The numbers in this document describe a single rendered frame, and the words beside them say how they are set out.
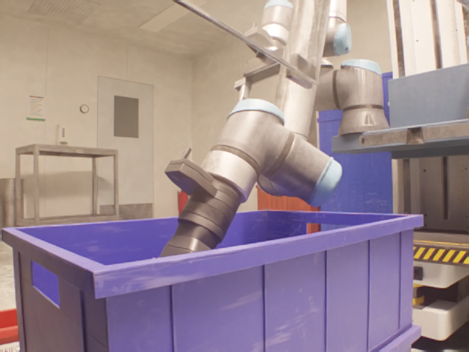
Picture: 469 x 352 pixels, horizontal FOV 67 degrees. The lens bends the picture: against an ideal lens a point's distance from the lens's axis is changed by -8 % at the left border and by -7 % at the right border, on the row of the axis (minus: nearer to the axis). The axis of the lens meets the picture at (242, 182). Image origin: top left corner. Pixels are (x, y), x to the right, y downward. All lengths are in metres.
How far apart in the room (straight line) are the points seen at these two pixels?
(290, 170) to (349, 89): 0.82
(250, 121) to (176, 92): 5.76
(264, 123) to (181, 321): 0.37
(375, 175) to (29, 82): 4.30
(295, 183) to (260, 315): 0.28
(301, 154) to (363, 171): 2.09
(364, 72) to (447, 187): 0.51
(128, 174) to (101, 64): 1.62
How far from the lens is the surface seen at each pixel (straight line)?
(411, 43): 1.58
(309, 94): 0.81
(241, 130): 0.60
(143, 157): 5.85
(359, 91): 1.40
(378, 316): 0.64
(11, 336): 1.20
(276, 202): 3.22
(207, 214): 0.54
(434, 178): 1.49
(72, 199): 5.38
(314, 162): 0.63
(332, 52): 1.18
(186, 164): 0.53
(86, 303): 0.35
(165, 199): 6.03
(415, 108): 1.45
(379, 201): 2.67
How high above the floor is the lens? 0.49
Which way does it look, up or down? 1 degrees up
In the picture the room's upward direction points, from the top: 1 degrees counter-clockwise
